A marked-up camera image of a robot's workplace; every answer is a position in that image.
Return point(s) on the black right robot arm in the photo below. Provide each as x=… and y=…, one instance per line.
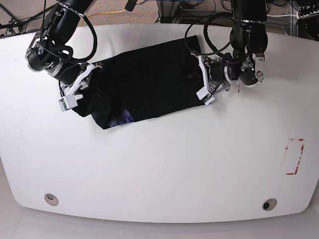
x=48, y=50

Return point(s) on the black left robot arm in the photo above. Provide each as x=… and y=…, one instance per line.
x=249, y=41

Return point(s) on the white power strip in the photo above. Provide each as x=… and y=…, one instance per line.
x=307, y=12

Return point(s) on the red tape rectangle marking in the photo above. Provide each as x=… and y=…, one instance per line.
x=293, y=154

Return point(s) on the black T-shirt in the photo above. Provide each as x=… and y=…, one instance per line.
x=143, y=84

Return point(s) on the left table cable grommet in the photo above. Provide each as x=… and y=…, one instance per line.
x=51, y=199

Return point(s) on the right table cable grommet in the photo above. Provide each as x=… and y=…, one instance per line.
x=269, y=204

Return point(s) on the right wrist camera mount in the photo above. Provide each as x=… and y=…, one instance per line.
x=68, y=98

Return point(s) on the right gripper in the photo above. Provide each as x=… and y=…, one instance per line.
x=69, y=74

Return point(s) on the table cable grommet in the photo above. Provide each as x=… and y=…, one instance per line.
x=51, y=199
x=269, y=204

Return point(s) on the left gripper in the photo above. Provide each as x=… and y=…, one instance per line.
x=217, y=72

